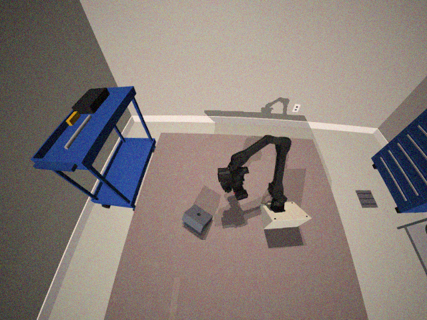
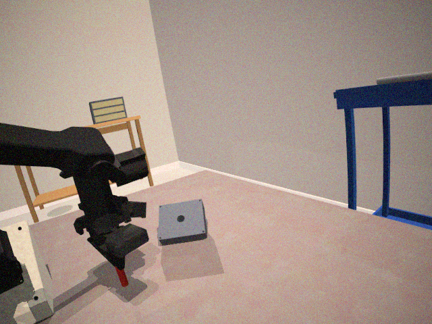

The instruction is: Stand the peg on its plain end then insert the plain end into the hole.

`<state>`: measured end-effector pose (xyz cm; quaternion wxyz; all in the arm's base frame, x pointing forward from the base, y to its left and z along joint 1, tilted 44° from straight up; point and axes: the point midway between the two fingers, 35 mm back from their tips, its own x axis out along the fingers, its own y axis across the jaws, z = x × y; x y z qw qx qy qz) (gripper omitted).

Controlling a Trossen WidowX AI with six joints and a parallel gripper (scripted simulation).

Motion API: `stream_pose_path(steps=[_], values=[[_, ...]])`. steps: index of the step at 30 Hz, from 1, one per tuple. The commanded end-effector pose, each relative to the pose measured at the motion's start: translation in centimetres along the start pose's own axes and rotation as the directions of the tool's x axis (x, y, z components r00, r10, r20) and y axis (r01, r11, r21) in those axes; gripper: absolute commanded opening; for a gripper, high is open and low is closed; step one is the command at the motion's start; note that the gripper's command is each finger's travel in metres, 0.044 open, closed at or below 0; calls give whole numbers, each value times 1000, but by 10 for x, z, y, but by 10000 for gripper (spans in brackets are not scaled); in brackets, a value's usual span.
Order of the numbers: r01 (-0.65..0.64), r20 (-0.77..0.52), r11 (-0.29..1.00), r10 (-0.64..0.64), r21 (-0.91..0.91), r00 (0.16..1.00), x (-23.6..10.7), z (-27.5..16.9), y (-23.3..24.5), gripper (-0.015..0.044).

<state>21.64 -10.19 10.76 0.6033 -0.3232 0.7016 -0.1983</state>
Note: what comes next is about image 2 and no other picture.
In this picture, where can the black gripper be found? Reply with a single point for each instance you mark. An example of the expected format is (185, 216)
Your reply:
(102, 221)

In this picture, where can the red peg with white band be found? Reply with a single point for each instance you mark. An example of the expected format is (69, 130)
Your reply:
(122, 277)

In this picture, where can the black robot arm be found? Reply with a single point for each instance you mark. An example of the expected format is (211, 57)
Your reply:
(81, 152)

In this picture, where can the light grey panel with hole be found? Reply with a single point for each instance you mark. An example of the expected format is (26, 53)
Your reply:
(182, 221)

